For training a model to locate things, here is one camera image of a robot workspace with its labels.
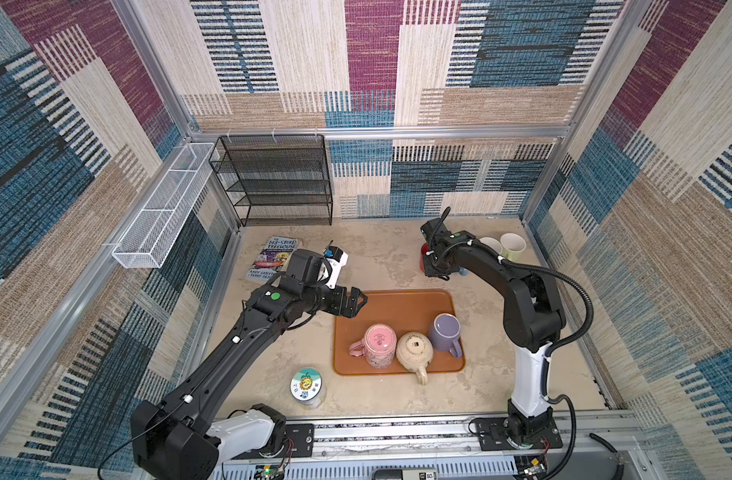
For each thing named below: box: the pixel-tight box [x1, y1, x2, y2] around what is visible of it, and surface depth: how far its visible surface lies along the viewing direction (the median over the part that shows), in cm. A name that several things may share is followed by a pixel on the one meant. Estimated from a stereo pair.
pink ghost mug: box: [348, 324, 398, 369], surface depth 80 cm
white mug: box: [480, 236, 503, 255], surface depth 102 cm
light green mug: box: [499, 232, 527, 262], surface depth 103 cm
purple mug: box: [428, 312, 463, 358], surface depth 85 cm
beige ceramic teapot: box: [396, 331, 434, 386], surface depth 81 cm
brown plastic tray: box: [333, 290, 465, 376], surface depth 83 cm
